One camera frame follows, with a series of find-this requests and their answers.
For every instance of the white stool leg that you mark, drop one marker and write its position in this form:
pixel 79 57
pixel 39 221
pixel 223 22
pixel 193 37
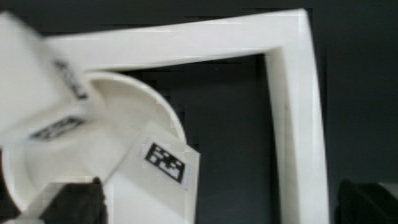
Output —
pixel 152 188
pixel 47 103

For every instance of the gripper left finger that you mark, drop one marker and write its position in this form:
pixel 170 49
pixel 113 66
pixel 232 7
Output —
pixel 69 204

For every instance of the white right barrier rail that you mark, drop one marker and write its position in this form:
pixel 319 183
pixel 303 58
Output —
pixel 298 121

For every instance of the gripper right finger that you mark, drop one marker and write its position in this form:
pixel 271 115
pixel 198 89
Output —
pixel 369 203

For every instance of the white barrier rail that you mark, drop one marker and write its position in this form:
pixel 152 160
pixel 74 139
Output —
pixel 165 45
pixel 298 121

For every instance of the white front barrier rail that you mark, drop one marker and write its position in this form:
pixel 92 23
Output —
pixel 165 45

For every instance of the white round stool seat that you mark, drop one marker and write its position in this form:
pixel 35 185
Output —
pixel 74 157

